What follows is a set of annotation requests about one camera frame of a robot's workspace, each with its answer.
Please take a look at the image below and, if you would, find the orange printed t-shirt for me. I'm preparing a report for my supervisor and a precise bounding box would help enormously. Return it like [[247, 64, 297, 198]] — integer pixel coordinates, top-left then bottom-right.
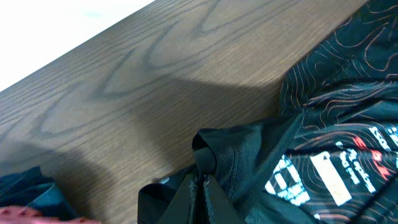
[[1, 206, 101, 224]]

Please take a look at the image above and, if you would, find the navy folded shirt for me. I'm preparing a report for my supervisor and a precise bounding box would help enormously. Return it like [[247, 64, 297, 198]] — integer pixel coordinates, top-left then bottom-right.
[[1, 167, 79, 221]]

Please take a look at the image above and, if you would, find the black orange-lined jersey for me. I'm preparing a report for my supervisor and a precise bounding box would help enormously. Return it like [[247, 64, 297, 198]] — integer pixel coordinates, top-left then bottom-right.
[[137, 1, 397, 223]]

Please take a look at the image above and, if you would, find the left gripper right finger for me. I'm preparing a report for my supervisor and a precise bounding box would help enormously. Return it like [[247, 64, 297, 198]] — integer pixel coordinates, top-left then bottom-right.
[[203, 175, 245, 224]]

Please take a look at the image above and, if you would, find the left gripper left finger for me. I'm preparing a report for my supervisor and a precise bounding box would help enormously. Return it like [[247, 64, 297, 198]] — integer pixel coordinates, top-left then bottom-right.
[[157, 174, 198, 224]]

